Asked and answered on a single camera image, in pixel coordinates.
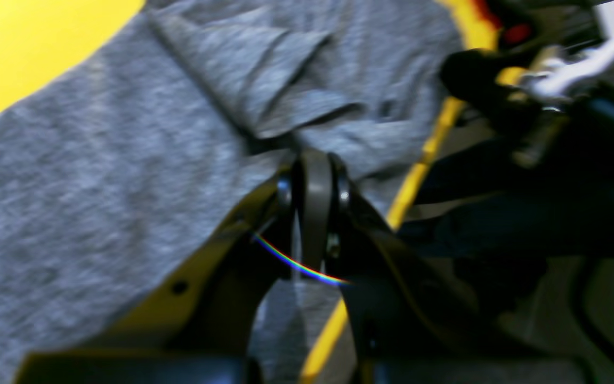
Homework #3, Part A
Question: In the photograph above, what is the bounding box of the yellow table cloth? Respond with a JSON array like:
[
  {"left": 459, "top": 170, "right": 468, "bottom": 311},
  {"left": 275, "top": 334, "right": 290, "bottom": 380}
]
[{"left": 0, "top": 1, "right": 498, "bottom": 383}]

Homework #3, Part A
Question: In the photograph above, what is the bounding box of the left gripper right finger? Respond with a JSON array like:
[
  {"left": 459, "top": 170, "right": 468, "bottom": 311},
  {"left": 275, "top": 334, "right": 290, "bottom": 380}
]
[{"left": 299, "top": 150, "right": 591, "bottom": 383}]

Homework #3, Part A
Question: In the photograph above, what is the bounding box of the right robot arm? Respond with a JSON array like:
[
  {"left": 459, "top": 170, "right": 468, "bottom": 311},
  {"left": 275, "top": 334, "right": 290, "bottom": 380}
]
[{"left": 397, "top": 1, "right": 614, "bottom": 258}]

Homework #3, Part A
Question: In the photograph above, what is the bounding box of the grey long-sleeve shirt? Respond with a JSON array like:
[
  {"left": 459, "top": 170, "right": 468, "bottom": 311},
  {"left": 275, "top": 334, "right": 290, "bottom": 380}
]
[{"left": 0, "top": 1, "right": 462, "bottom": 383}]

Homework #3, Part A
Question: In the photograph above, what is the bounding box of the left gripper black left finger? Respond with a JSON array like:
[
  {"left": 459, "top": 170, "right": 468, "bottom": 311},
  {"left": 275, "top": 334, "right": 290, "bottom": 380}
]
[{"left": 15, "top": 168, "right": 292, "bottom": 383}]

